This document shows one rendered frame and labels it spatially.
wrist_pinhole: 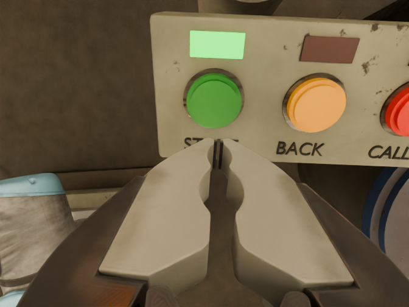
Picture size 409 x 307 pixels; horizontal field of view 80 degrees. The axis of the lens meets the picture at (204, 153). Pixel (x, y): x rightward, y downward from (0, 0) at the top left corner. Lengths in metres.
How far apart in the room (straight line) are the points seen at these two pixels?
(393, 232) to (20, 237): 0.62
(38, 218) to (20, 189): 0.06
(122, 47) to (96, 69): 0.10
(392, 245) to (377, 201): 0.07
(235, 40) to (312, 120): 0.08
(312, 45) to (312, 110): 0.04
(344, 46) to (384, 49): 0.03
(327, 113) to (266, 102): 0.04
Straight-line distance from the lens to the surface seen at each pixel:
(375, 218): 0.50
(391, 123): 0.23
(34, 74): 0.95
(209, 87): 0.18
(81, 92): 0.88
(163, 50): 0.18
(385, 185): 0.49
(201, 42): 0.18
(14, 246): 0.55
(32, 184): 0.55
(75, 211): 0.80
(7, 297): 0.61
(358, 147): 0.24
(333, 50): 0.20
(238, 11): 0.32
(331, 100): 0.20
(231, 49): 0.18
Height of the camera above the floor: 0.79
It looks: 79 degrees down
